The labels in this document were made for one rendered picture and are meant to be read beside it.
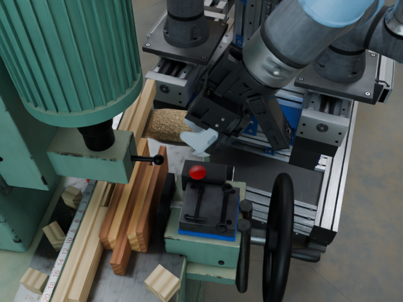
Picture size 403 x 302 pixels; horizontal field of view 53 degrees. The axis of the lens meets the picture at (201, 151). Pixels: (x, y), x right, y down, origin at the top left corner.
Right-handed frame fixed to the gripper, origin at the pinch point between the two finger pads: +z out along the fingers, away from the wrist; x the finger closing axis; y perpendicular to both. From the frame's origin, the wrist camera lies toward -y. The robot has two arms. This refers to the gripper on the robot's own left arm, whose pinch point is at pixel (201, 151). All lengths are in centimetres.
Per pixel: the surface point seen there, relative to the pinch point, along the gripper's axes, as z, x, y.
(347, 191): 64, -74, -105
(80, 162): 12.6, 3.4, 16.5
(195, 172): 5.2, 0.5, -1.9
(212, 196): 5.6, 3.5, -6.1
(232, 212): 3.7, 6.1, -9.5
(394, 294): 57, -27, -118
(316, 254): 3.4, 7.2, -27.8
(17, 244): 38.5, 10.8, 19.7
